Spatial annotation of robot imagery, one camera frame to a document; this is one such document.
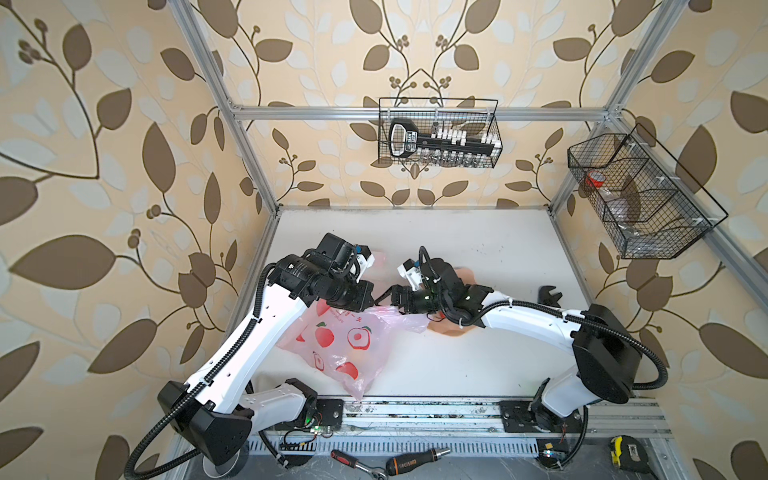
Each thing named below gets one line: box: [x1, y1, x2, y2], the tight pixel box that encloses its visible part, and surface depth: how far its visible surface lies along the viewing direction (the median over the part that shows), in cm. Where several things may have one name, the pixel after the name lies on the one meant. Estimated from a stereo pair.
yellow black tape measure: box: [609, 435, 650, 475], surface depth 68 cm
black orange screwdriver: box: [385, 447, 451, 476], surface depth 68 cm
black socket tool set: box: [389, 119, 502, 163], surface depth 86 cm
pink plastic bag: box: [276, 300, 430, 399], surface depth 72 cm
